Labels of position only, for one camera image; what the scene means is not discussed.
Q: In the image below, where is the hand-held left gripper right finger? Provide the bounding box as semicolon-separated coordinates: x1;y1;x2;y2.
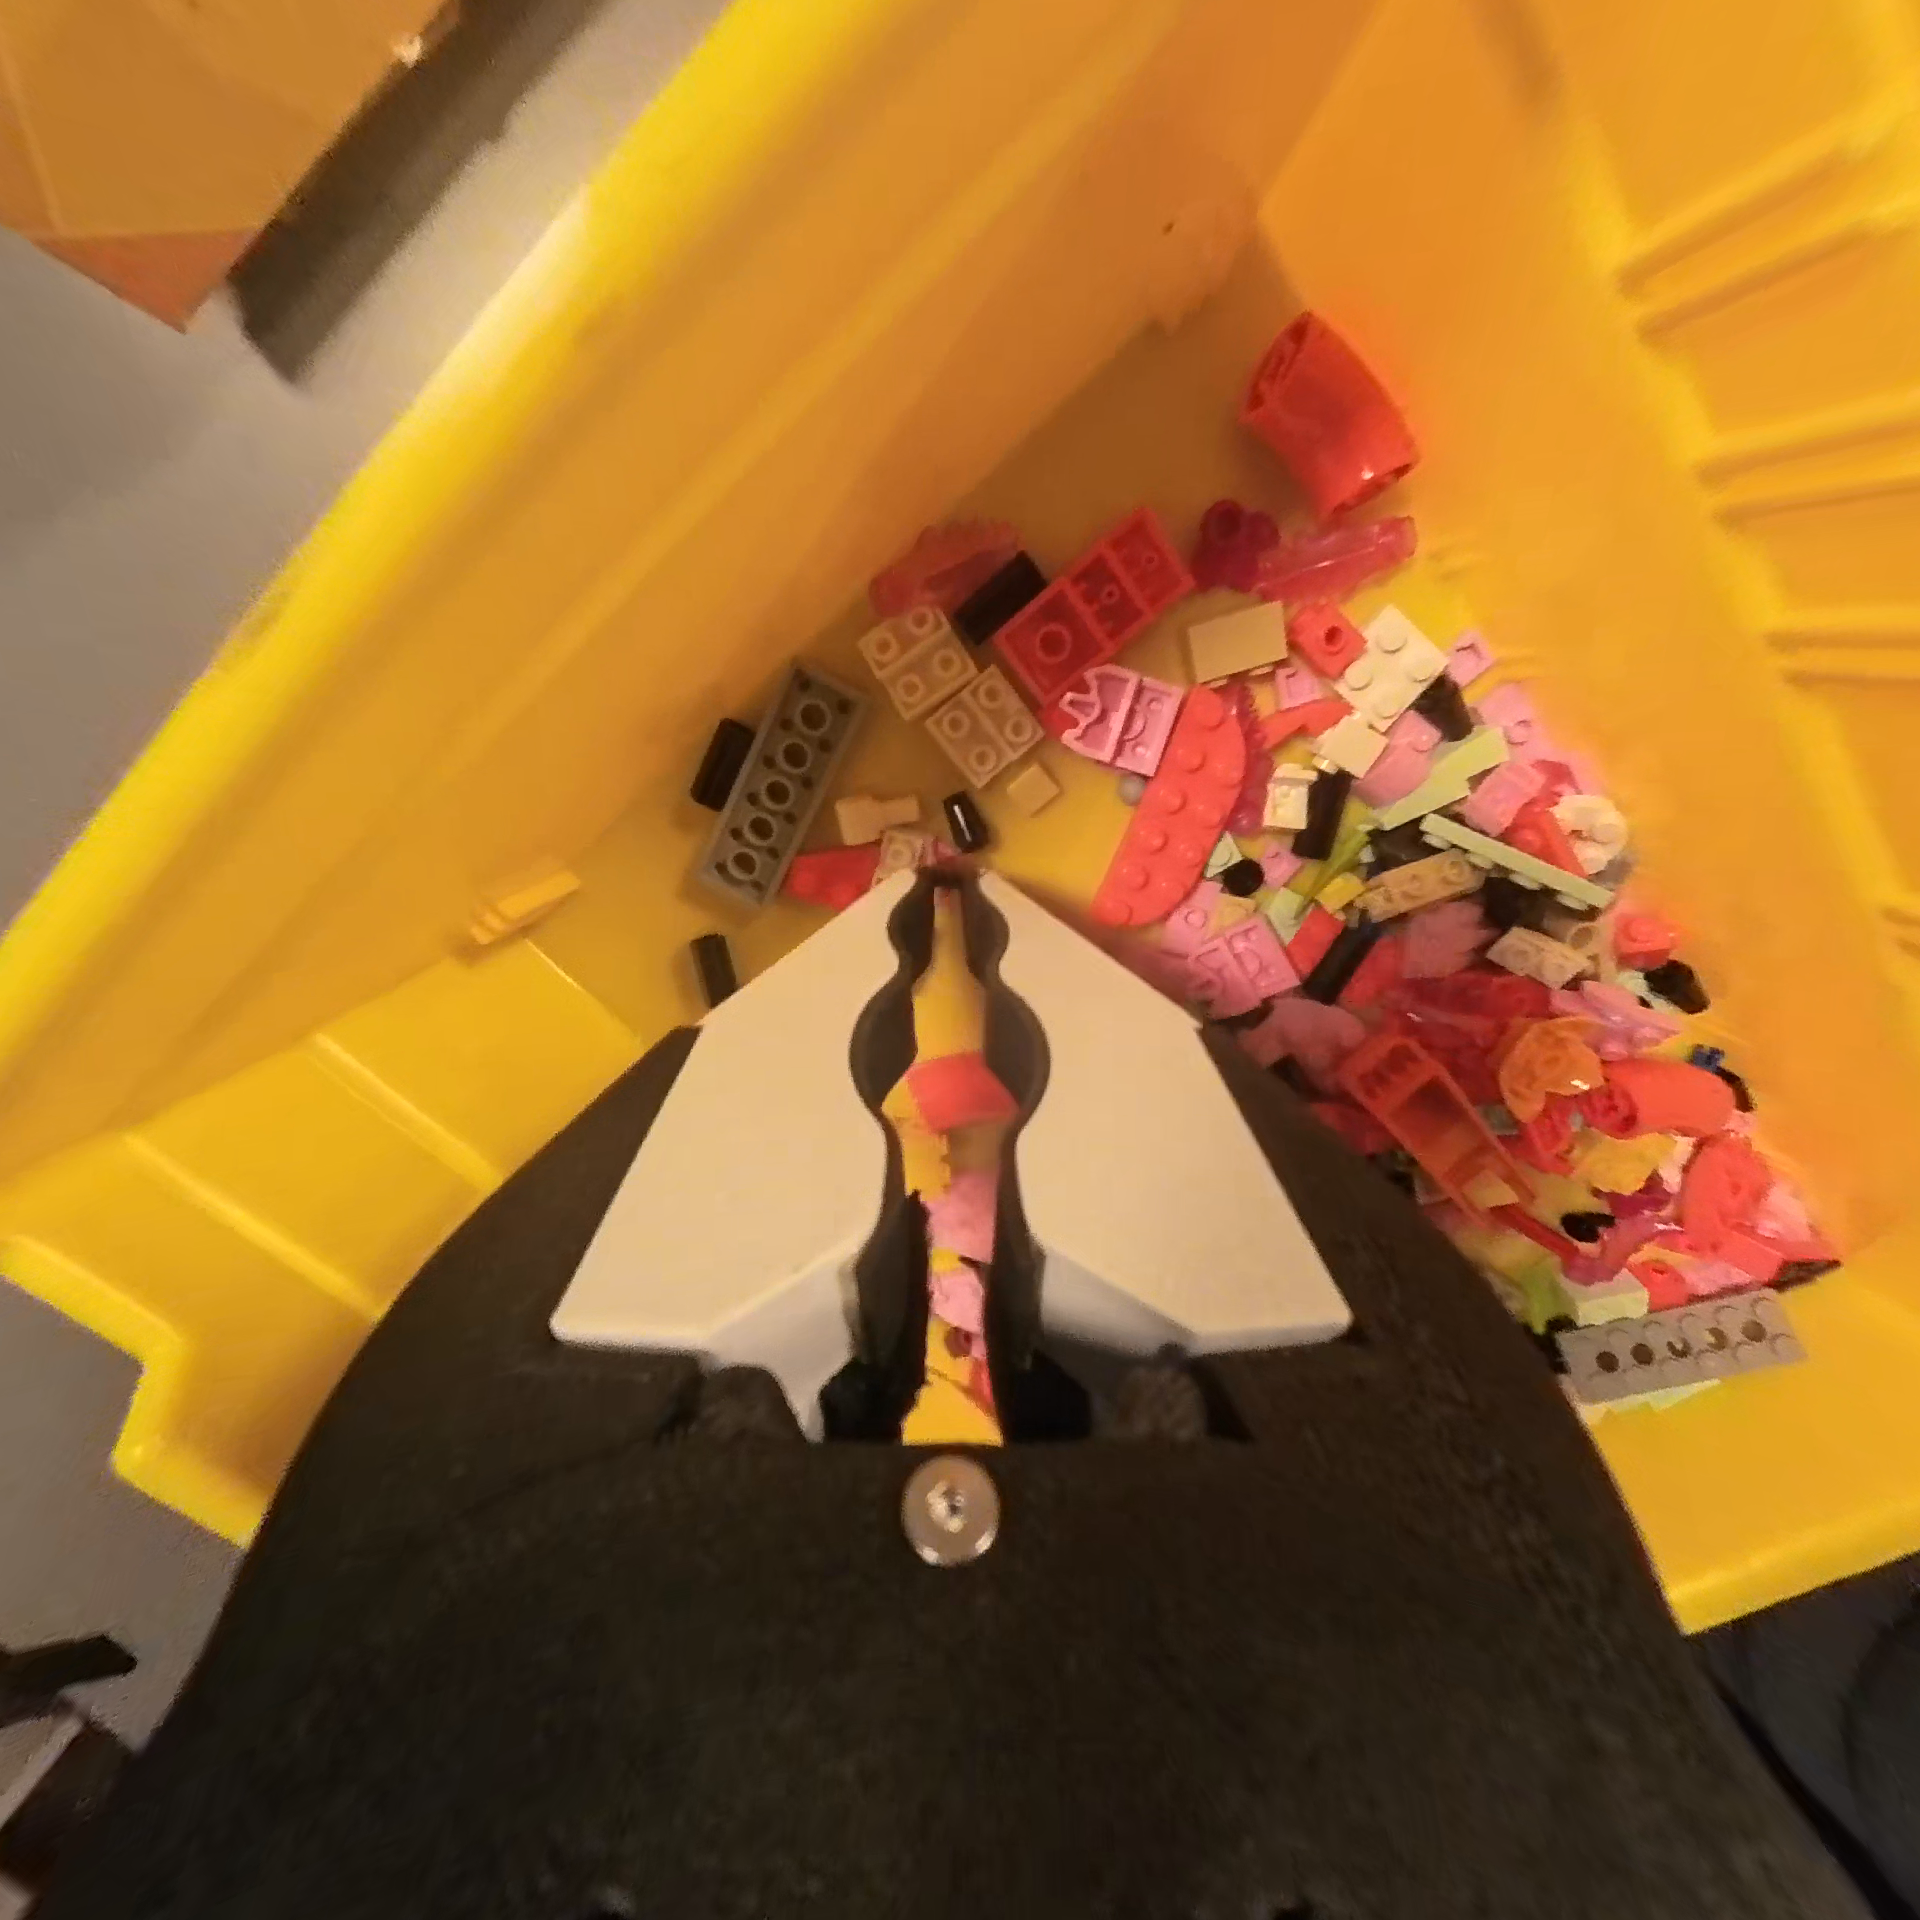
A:
941;869;1354;1447

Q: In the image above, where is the heap of toy bricks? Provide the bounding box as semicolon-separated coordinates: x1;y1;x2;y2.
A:
682;307;1852;1424

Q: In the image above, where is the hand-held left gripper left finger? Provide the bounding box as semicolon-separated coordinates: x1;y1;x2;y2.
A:
548;869;941;1447

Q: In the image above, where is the yellow plastic storage bin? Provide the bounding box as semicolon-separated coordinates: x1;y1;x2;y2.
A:
0;0;1920;1638

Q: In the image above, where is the orange cardboard box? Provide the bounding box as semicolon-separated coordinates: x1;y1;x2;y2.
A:
0;0;455;334

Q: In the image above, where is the dark flat strip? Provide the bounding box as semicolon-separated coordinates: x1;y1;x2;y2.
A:
227;24;531;385

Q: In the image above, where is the dark cloth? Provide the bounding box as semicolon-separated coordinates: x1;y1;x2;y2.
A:
1692;1585;1920;1920

